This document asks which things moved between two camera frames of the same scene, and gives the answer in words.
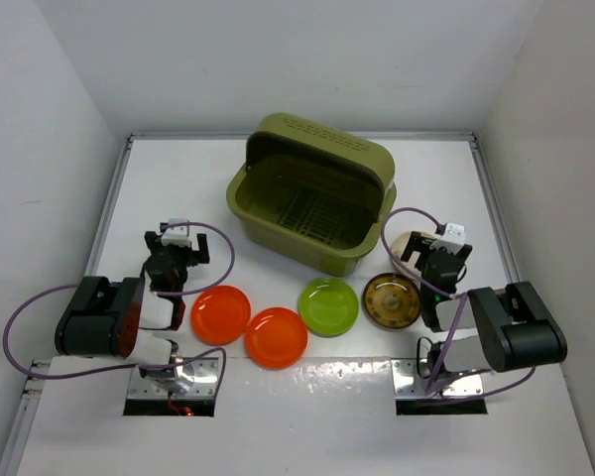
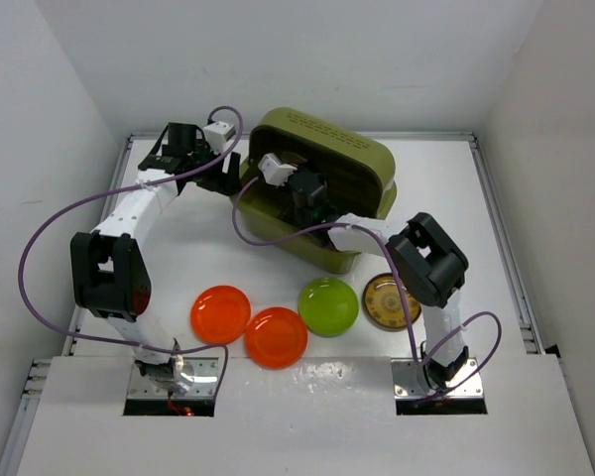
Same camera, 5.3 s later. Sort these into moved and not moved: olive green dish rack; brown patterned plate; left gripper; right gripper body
Moved: left gripper; right gripper body
Not moved: brown patterned plate; olive green dish rack
